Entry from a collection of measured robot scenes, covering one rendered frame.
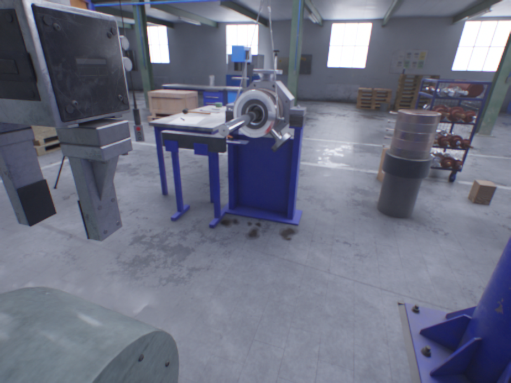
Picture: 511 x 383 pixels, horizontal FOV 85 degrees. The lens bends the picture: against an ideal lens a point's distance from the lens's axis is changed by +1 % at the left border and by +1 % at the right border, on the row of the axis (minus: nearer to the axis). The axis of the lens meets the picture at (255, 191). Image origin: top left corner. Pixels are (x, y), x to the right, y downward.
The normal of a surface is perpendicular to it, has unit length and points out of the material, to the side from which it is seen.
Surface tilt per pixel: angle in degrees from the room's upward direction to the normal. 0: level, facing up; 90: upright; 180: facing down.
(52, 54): 90
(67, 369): 7
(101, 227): 90
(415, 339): 0
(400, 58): 90
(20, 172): 90
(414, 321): 0
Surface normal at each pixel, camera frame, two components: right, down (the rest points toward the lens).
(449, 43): -0.31, 0.39
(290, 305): 0.03, -0.91
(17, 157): 0.96, 0.14
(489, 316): -1.00, -0.01
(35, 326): 0.17, -0.97
